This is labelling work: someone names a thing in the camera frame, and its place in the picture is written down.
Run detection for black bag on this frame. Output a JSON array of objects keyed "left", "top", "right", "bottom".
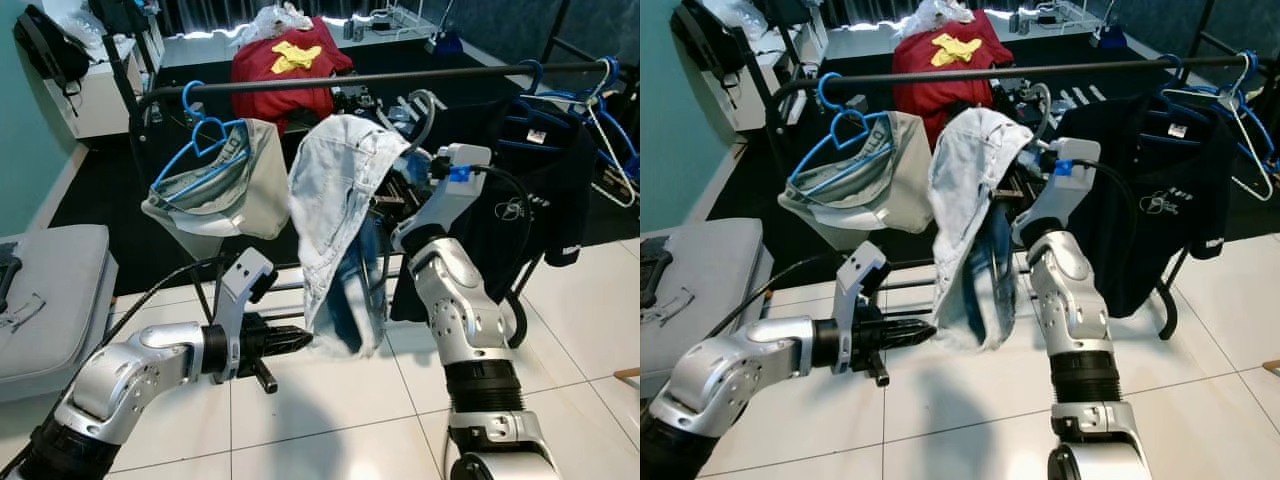
[
  {"left": 745, "top": 0, "right": 801, "bottom": 26},
  {"left": 88, "top": 0, "right": 146, "bottom": 36}
]

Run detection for white plastic hanger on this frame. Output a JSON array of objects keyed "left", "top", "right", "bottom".
[
  {"left": 1165, "top": 50, "right": 1280, "bottom": 201},
  {"left": 520, "top": 58, "right": 640, "bottom": 208}
]

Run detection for black backpack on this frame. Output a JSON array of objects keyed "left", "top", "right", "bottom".
[
  {"left": 13, "top": 5, "right": 91, "bottom": 96},
  {"left": 668, "top": 0, "right": 746, "bottom": 86}
]

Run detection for white cabinet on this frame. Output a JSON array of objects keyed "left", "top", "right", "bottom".
[
  {"left": 690, "top": 0, "right": 831, "bottom": 131},
  {"left": 30, "top": 0, "right": 166, "bottom": 139}
]

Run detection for black metal clothes rack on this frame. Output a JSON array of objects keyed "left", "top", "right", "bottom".
[
  {"left": 765, "top": 55, "right": 1261, "bottom": 341},
  {"left": 130, "top": 60, "right": 626, "bottom": 351}
]

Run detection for blue plastic hanger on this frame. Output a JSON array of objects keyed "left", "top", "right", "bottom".
[
  {"left": 1215, "top": 52, "right": 1280, "bottom": 181},
  {"left": 570, "top": 60, "right": 640, "bottom": 191},
  {"left": 500, "top": 60, "right": 581, "bottom": 151},
  {"left": 1140, "top": 55, "right": 1216, "bottom": 141},
  {"left": 788, "top": 72, "right": 891, "bottom": 191},
  {"left": 150, "top": 80, "right": 251, "bottom": 196}
]

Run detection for blue broom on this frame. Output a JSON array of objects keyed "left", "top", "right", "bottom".
[
  {"left": 1095, "top": 0, "right": 1131, "bottom": 48},
  {"left": 430, "top": 0, "right": 466, "bottom": 53}
]

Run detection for red cloth with yellow star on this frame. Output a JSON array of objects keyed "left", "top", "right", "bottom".
[
  {"left": 890, "top": 10, "right": 1013, "bottom": 141},
  {"left": 230, "top": 15, "right": 353, "bottom": 136}
]

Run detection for grey shorts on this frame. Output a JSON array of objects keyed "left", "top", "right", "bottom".
[
  {"left": 140, "top": 118, "right": 293, "bottom": 241},
  {"left": 778, "top": 110, "right": 936, "bottom": 236}
]

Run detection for light blue denim shorts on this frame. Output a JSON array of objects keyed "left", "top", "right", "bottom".
[
  {"left": 928, "top": 107, "right": 1036, "bottom": 353},
  {"left": 288, "top": 113, "right": 411, "bottom": 359}
]

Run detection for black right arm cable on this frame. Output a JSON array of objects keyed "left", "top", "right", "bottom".
[
  {"left": 1055, "top": 158, "right": 1141, "bottom": 271},
  {"left": 448, "top": 165, "right": 536, "bottom": 291}
]

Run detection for black curtain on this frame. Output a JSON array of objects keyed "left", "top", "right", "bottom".
[
  {"left": 820, "top": 0, "right": 1061, "bottom": 29},
  {"left": 150, "top": 0, "right": 401, "bottom": 36}
]

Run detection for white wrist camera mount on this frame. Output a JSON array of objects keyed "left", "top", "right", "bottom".
[
  {"left": 835, "top": 240, "right": 891, "bottom": 376},
  {"left": 212, "top": 247, "right": 279, "bottom": 383},
  {"left": 1015, "top": 140, "right": 1101, "bottom": 246},
  {"left": 400, "top": 143, "right": 493, "bottom": 246}
]

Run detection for white plastic bag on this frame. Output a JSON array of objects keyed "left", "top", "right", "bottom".
[
  {"left": 900, "top": 0, "right": 976, "bottom": 36},
  {"left": 235, "top": 3, "right": 313, "bottom": 46}
]

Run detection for black polo shirt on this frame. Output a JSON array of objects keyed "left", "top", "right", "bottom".
[
  {"left": 1050, "top": 92, "right": 1236, "bottom": 319},
  {"left": 390, "top": 95, "right": 601, "bottom": 326}
]

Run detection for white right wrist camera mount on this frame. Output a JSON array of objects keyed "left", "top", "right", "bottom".
[
  {"left": 1015, "top": 140, "right": 1101, "bottom": 246},
  {"left": 400, "top": 143, "right": 493, "bottom": 246}
]

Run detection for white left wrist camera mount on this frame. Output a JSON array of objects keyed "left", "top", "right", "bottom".
[
  {"left": 835, "top": 240, "right": 891, "bottom": 376},
  {"left": 212, "top": 247, "right": 279, "bottom": 383}
]

